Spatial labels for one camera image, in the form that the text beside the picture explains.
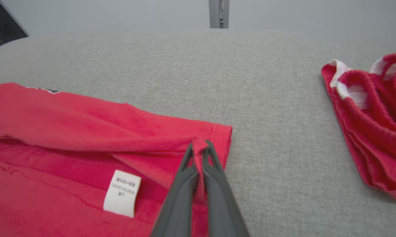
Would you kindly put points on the dark monitor screen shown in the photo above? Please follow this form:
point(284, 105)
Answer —
point(2, 23)

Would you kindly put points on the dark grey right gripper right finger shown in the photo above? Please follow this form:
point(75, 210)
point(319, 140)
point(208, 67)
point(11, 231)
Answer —
point(222, 207)

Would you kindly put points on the red shirt white sleeves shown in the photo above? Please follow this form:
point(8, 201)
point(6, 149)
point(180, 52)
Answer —
point(53, 118)

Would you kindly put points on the red shorts white stripe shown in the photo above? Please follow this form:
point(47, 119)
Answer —
point(372, 131)

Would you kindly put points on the grey fabric sofa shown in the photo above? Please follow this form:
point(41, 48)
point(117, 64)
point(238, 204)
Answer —
point(267, 115)

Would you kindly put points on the grey metal post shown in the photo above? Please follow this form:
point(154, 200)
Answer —
point(214, 13)

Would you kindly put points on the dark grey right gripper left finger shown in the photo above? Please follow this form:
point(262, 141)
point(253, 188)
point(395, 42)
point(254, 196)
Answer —
point(180, 204)

